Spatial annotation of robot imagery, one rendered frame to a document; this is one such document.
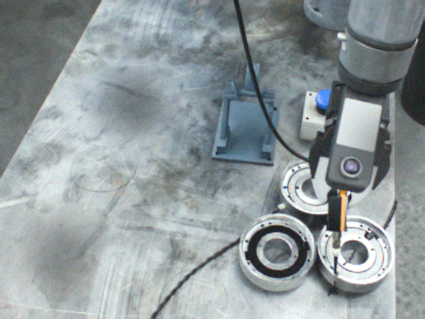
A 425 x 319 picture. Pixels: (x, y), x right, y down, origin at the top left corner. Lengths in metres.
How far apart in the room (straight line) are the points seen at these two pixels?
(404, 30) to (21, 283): 0.58
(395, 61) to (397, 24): 0.04
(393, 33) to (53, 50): 1.94
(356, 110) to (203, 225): 0.33
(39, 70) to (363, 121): 1.84
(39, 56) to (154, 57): 1.33
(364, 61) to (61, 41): 1.94
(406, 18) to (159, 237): 0.47
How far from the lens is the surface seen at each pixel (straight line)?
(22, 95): 2.24
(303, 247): 0.80
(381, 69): 0.59
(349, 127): 0.60
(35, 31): 2.51
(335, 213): 0.73
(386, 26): 0.56
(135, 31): 1.15
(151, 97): 1.01
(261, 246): 0.80
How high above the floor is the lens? 1.52
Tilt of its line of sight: 49 degrees down
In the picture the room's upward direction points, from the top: 6 degrees clockwise
